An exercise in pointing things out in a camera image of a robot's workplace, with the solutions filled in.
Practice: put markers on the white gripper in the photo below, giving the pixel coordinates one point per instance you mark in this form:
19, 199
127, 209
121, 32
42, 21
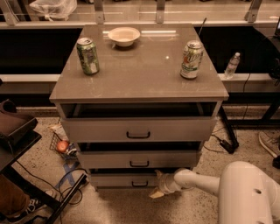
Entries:
164, 183

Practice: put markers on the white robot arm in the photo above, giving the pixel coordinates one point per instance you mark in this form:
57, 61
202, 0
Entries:
246, 194

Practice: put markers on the white bowl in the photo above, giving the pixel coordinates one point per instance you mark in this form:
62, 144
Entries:
124, 36

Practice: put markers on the grey sneaker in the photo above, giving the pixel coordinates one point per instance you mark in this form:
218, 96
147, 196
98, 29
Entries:
269, 143

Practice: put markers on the clear water bottle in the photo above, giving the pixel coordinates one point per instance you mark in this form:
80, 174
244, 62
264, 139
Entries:
232, 65

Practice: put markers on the grey drawer cabinet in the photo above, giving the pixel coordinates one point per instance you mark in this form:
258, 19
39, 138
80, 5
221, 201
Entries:
147, 72

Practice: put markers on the black chair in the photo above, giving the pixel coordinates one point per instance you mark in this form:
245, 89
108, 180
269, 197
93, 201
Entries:
17, 134

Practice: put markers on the red apple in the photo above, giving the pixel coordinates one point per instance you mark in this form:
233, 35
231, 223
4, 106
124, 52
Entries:
62, 146

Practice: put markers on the wire basket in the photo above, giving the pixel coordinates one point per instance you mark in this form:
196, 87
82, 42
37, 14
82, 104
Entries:
70, 154

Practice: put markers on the white green soda can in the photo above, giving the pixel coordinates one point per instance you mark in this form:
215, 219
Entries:
192, 57

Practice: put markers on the grey drawer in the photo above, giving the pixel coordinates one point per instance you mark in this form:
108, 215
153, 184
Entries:
139, 155
126, 177
138, 122

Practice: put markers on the black sneaker with laces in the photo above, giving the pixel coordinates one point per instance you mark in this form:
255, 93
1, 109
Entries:
18, 206

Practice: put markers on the clear plastic bag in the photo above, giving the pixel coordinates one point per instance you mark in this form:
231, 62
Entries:
54, 10

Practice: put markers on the black stand leg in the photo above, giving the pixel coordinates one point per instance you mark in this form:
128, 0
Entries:
229, 147

